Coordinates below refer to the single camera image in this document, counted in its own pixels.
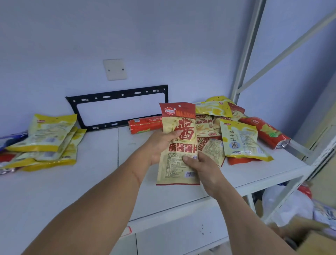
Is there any person's right hand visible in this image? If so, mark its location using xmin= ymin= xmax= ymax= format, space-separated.
xmin=182 ymin=151 xmax=232 ymax=198

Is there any person's left hand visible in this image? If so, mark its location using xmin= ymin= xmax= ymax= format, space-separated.
xmin=142 ymin=129 xmax=183 ymax=169

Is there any beige red snack packet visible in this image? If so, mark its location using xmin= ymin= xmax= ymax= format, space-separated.
xmin=213 ymin=102 xmax=247 ymax=133
xmin=197 ymin=137 xmax=226 ymax=168
xmin=195 ymin=115 xmax=221 ymax=138
xmin=156 ymin=102 xmax=201 ymax=186

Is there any person's right forearm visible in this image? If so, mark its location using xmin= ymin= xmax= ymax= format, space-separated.
xmin=209 ymin=184 xmax=298 ymax=255

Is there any person's left forearm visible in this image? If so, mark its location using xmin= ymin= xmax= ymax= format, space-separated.
xmin=20 ymin=147 xmax=151 ymax=255

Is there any red tube snack packet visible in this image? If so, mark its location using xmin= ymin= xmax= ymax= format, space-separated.
xmin=239 ymin=117 xmax=291 ymax=150
xmin=128 ymin=116 xmax=163 ymax=135

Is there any yellow snack packet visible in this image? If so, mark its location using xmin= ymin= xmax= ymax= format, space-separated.
xmin=205 ymin=96 xmax=235 ymax=105
xmin=194 ymin=101 xmax=233 ymax=118
xmin=5 ymin=113 xmax=78 ymax=153
xmin=220 ymin=119 xmax=274 ymax=162
xmin=16 ymin=127 xmax=79 ymax=162
xmin=21 ymin=146 xmax=78 ymax=172
xmin=67 ymin=128 xmax=87 ymax=155

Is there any white plastic bag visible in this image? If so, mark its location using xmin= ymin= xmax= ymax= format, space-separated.
xmin=262 ymin=185 xmax=314 ymax=227

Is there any white metal shelf rack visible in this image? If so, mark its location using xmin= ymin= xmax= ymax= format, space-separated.
xmin=230 ymin=0 xmax=336 ymax=225

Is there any red round object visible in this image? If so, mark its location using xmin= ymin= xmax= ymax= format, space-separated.
xmin=297 ymin=182 xmax=313 ymax=199

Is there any printed paper box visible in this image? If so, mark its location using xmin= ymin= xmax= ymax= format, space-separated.
xmin=312 ymin=199 xmax=336 ymax=232

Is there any brown cardboard box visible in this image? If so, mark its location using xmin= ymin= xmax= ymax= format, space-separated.
xmin=268 ymin=216 xmax=336 ymax=255

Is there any blue snack packet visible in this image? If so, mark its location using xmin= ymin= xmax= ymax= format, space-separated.
xmin=0 ymin=130 xmax=28 ymax=152

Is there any black wall mount bracket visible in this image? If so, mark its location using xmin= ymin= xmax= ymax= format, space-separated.
xmin=65 ymin=85 xmax=169 ymax=132

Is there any white wall plate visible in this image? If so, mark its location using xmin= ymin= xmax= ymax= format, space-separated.
xmin=103 ymin=58 xmax=128 ymax=81

